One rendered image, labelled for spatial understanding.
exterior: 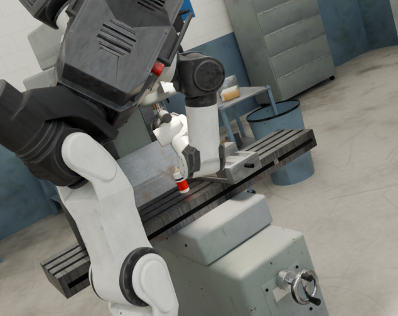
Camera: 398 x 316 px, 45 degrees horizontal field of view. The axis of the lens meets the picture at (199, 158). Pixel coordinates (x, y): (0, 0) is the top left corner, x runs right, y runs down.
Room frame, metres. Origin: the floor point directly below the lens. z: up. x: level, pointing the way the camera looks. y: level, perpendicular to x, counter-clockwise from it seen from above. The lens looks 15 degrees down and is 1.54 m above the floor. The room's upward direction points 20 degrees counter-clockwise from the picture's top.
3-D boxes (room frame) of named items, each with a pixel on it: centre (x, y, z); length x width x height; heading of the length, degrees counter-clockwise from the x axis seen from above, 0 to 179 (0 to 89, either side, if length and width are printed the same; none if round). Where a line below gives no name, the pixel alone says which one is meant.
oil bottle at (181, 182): (1.86, 0.10, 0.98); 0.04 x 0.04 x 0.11
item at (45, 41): (2.30, 0.32, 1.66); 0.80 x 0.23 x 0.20; 29
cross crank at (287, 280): (1.43, -0.16, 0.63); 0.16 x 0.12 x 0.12; 29
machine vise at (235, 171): (1.91, -0.07, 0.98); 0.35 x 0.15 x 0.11; 31
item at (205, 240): (1.86, 0.08, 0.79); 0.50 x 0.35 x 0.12; 29
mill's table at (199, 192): (1.86, 0.08, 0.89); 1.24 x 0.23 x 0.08; 119
